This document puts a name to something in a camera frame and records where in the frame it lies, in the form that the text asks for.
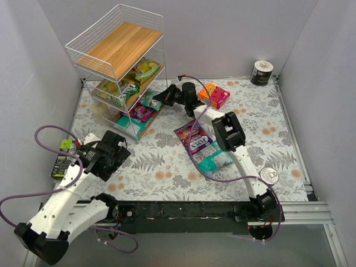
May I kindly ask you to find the teal Fox's fruit candy bag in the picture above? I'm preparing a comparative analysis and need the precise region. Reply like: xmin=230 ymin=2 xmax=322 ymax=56
xmin=140 ymin=90 xmax=162 ymax=111

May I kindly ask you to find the red orange candy box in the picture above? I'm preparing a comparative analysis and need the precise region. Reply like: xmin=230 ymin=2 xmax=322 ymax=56
xmin=198 ymin=83 xmax=230 ymax=110

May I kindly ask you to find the green yellow Fox's candy bag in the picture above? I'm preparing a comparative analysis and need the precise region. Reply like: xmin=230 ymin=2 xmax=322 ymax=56
xmin=92 ymin=78 xmax=140 ymax=108
xmin=129 ymin=57 xmax=161 ymax=84

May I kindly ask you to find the purple Fox's berries candy bag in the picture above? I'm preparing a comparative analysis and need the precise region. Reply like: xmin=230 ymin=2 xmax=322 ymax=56
xmin=120 ymin=103 xmax=156 ymax=123
xmin=174 ymin=120 xmax=213 ymax=155

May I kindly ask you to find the teal mint candy bag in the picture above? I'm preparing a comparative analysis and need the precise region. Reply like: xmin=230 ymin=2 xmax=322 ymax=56
xmin=116 ymin=116 xmax=152 ymax=139
xmin=192 ymin=141 xmax=233 ymax=176

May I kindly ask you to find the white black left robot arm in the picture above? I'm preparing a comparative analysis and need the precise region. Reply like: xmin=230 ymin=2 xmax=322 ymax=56
xmin=14 ymin=130 xmax=130 ymax=265

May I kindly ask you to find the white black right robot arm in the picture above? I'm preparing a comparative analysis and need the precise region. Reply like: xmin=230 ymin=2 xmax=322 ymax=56
xmin=153 ymin=81 xmax=283 ymax=223

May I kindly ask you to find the black green product box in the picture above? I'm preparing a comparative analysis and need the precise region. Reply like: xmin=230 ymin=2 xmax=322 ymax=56
xmin=50 ymin=140 xmax=77 ymax=180

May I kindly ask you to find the cream liquid bottle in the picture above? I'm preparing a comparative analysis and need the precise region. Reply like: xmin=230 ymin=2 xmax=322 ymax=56
xmin=91 ymin=102 xmax=108 ymax=125

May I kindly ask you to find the metal tin can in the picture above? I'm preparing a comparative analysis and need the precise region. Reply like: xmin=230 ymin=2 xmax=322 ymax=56
xmin=260 ymin=167 xmax=280 ymax=186

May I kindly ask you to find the white wire wooden shelf rack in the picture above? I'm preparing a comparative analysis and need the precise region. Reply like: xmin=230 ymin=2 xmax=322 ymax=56
xmin=65 ymin=4 xmax=167 ymax=141

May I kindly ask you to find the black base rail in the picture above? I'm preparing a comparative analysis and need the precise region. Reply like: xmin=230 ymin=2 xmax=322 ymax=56
xmin=99 ymin=201 xmax=285 ymax=234

